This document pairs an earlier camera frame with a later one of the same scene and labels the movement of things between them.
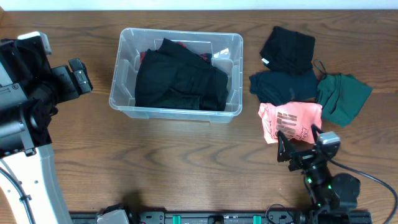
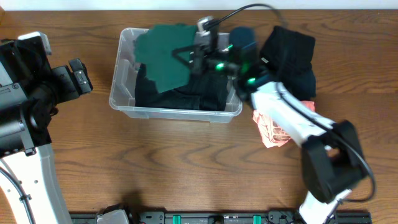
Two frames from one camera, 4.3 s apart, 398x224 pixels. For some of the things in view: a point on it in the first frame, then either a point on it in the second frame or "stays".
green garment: x=342 y=97 → x=153 y=50
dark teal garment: x=277 y=88 stays
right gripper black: x=304 y=158 → x=199 y=64
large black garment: x=175 y=76 stays
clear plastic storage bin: x=168 y=73 stays
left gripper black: x=66 y=92 stays
